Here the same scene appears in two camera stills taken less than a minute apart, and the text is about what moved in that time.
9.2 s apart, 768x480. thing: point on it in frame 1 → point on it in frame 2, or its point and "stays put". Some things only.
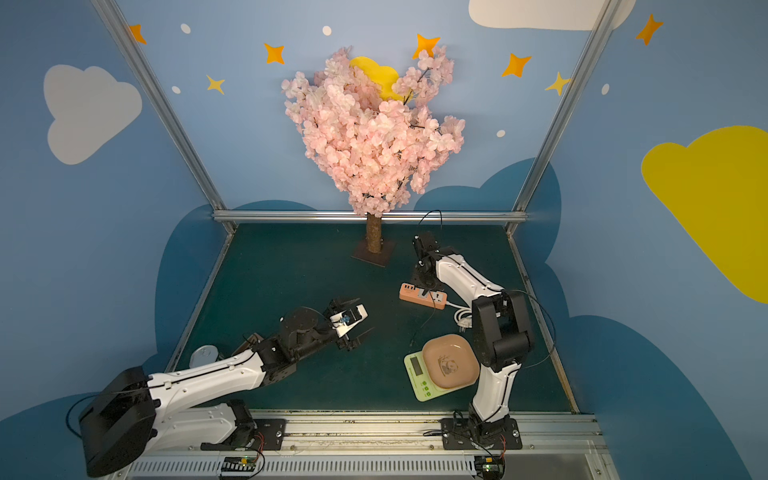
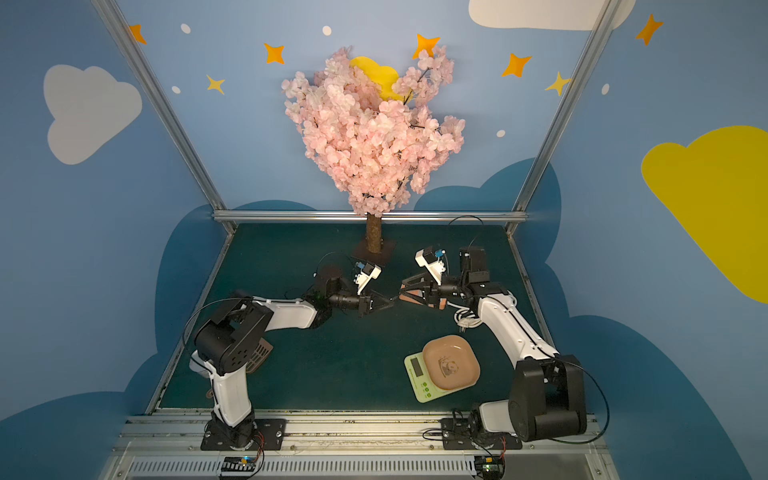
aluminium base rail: x=400 y=446 stays put
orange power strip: x=434 y=299 stays put
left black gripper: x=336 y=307 → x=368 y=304
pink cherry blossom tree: x=377 y=151 stays put
